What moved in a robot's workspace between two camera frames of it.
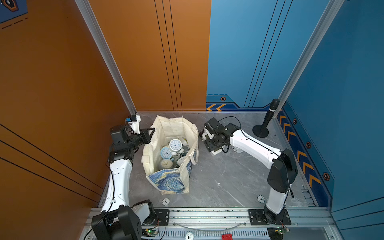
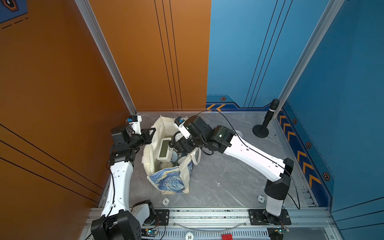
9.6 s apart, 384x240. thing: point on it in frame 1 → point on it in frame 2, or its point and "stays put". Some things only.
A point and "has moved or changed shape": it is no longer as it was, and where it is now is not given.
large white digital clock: [204, 136] has moved or changed shape
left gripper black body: [135, 141] stays put
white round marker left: [165, 201] stays put
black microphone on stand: [262, 131] stays put
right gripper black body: [212, 143] → [189, 144]
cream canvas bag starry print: [165, 128] stays put
